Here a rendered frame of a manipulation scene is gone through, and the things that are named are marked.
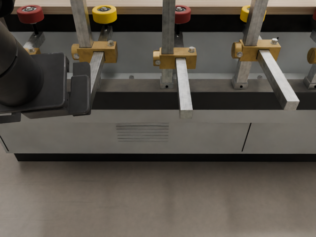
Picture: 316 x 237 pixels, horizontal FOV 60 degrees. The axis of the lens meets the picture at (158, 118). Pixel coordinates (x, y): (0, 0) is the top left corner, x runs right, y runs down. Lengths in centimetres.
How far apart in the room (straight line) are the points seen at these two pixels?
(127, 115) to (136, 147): 46
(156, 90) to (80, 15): 33
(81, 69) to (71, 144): 119
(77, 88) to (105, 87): 63
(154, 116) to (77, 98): 74
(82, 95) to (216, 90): 68
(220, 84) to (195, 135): 50
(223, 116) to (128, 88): 38
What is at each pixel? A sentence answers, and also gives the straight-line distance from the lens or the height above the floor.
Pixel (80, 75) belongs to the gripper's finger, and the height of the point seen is 108.
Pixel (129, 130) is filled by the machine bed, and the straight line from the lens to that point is 138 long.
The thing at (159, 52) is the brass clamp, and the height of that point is 83.
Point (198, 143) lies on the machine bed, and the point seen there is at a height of 19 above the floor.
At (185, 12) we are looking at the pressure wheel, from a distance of 96.
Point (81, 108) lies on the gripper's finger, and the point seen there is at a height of 106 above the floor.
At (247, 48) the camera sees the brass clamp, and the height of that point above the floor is 85.
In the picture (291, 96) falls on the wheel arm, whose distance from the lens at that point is 74.
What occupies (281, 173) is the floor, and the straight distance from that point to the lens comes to 170.
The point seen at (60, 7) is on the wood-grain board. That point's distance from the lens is 108.
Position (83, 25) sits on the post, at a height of 92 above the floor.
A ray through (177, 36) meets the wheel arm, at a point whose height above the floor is 82.
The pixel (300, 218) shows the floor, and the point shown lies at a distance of 157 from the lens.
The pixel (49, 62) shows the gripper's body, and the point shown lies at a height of 110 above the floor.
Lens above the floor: 125
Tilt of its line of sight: 42 degrees down
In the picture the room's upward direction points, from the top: straight up
